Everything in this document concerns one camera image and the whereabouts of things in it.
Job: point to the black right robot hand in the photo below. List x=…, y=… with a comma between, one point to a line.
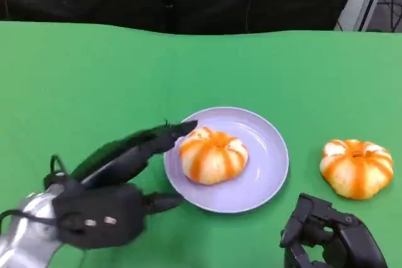
x=345, y=236

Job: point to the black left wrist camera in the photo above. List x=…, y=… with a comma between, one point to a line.
x=103, y=214

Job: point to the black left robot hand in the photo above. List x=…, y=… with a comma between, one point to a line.
x=125, y=158

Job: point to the orange white toy bread roll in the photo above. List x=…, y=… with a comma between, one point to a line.
x=356, y=170
x=213, y=158

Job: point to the lilac plate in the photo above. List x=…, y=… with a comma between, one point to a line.
x=264, y=161

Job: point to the green table cloth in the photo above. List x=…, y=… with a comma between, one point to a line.
x=125, y=76

